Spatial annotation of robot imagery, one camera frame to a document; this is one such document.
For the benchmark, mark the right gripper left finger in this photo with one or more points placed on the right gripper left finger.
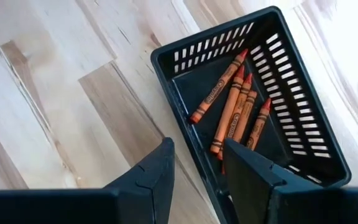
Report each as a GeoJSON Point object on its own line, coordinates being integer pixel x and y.
{"type": "Point", "coordinates": [73, 208]}

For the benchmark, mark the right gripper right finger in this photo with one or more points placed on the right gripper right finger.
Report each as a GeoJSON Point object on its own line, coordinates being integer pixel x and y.
{"type": "Point", "coordinates": [291, 205]}

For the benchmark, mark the orange crayon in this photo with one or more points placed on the orange crayon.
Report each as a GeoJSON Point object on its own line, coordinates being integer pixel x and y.
{"type": "Point", "coordinates": [217, 88]}
{"type": "Point", "coordinates": [242, 93]}
{"type": "Point", "coordinates": [247, 112]}
{"type": "Point", "coordinates": [258, 124]}
{"type": "Point", "coordinates": [228, 109]}

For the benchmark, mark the black plastic basket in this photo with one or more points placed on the black plastic basket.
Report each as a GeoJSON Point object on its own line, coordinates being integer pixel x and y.
{"type": "Point", "coordinates": [197, 81]}

